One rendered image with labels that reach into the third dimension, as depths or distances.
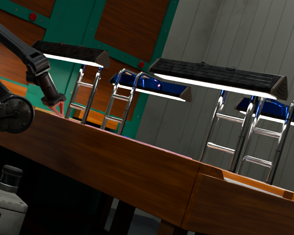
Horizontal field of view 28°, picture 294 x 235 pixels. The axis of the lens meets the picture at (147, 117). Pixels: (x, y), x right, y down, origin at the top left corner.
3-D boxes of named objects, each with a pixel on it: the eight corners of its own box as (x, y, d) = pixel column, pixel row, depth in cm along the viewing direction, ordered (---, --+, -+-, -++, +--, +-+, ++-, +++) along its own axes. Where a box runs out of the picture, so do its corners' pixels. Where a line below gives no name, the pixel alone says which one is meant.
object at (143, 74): (114, 152, 299) (141, 70, 301) (91, 144, 314) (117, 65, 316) (140, 160, 312) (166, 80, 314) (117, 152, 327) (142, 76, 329)
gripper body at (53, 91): (53, 94, 248) (46, 79, 245) (66, 98, 240) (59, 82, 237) (42, 102, 245) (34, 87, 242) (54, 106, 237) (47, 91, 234)
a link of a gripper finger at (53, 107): (62, 110, 252) (53, 92, 247) (71, 113, 246) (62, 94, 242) (50, 119, 249) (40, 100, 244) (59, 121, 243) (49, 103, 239)
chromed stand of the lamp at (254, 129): (264, 207, 226) (298, 97, 228) (226, 193, 241) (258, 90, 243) (290, 214, 239) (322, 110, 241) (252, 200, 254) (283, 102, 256)
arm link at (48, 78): (39, 77, 233) (50, 70, 236) (30, 75, 238) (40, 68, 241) (46, 92, 236) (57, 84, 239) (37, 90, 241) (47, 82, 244)
